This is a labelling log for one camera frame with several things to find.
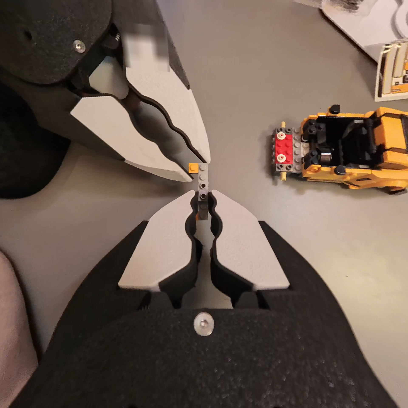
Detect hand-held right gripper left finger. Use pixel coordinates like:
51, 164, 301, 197
117, 190, 204, 309

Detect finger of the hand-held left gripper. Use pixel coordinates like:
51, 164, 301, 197
70, 93, 194, 183
125, 68, 211, 164

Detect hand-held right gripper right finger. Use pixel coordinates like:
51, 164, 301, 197
209, 190, 291, 309

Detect grey lego plate orange ends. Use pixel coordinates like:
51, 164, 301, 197
188, 163, 210, 222

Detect person's left forearm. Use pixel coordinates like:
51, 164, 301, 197
0, 81, 72, 200

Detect yellow lego car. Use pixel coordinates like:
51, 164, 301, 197
272, 105, 408, 195

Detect lego sticker sheet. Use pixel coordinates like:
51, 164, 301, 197
374, 40, 408, 102

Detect person's pink garment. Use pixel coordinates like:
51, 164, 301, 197
0, 250, 40, 408

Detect white book stand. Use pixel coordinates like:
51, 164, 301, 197
320, 0, 408, 62

